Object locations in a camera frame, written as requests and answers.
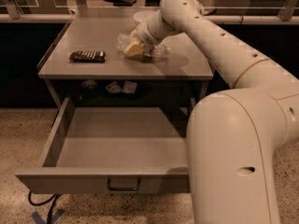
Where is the clear plastic water bottle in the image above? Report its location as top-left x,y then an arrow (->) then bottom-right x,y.
117,34 -> 170,58

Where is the grey open top drawer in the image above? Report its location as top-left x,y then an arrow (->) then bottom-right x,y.
15,98 -> 190,194

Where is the white tag card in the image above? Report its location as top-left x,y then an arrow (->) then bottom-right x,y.
122,81 -> 137,94
106,81 -> 122,93

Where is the round dark knob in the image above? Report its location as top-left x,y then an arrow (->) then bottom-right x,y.
80,79 -> 98,91

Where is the black office chair seat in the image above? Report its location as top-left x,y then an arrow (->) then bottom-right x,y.
104,0 -> 136,7

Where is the black floor cable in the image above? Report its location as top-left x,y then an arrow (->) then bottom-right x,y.
28,190 -> 63,224

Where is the grey counter cabinet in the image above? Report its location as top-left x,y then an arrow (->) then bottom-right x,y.
38,7 -> 213,106

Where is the left white tag card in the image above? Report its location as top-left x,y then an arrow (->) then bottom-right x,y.
106,81 -> 122,93

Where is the right white tag card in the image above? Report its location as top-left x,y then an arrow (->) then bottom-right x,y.
122,81 -> 137,94

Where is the glass partition rail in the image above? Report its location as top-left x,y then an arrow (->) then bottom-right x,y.
1,0 -> 298,24

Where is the black drawer handle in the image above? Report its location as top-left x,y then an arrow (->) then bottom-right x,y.
107,178 -> 141,191

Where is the blue floor tape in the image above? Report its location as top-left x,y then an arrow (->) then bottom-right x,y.
30,208 -> 66,224

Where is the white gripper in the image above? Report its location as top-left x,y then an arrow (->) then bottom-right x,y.
124,19 -> 160,58

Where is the dark striped snack bar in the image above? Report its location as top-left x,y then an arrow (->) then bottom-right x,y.
69,50 -> 106,63

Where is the white ceramic bowl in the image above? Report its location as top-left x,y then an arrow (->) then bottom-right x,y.
134,11 -> 154,25

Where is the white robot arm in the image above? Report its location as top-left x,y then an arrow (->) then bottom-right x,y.
125,0 -> 299,224

